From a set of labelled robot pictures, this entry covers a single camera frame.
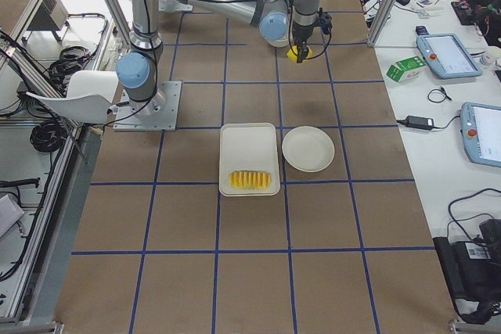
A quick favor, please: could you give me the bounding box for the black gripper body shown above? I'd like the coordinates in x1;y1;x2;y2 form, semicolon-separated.
292;23;314;49

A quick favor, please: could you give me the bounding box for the yellow lemon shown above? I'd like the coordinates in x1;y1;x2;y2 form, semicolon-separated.
287;45;313;63

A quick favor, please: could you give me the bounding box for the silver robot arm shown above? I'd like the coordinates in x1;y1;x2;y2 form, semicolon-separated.
116;0;332;120

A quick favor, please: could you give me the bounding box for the white round plate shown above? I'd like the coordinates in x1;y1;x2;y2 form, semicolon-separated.
282;126;335;173

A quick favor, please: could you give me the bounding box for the green white carton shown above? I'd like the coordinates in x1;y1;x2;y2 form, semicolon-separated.
386;56;427;82

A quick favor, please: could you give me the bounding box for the white rectangular tray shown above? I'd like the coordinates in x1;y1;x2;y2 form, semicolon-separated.
219;123;280;197

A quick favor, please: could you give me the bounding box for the far blue teach pendant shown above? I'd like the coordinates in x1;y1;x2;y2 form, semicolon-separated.
416;34;482;79

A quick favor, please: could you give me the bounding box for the blue teach pendant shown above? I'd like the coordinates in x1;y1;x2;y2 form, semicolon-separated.
460;102;501;167
416;34;482;79

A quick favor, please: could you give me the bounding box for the sliced yellow fruit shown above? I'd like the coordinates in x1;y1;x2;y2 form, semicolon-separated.
229;171;271;190

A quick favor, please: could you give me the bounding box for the black power adapter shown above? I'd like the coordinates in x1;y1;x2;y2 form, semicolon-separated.
405;116;434;131

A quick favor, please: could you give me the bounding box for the near blue teach pendant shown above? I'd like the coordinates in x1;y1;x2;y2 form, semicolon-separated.
460;102;501;167

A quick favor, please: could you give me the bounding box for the grey metal box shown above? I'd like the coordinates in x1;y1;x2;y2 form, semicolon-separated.
27;0;69;41

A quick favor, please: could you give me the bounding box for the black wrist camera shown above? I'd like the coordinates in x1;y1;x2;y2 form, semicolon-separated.
318;8;333;35

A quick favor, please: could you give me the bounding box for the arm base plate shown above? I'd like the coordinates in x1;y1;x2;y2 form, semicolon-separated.
112;81;182;131

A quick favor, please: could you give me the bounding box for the black cable bundle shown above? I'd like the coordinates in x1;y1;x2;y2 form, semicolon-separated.
30;118;70;154

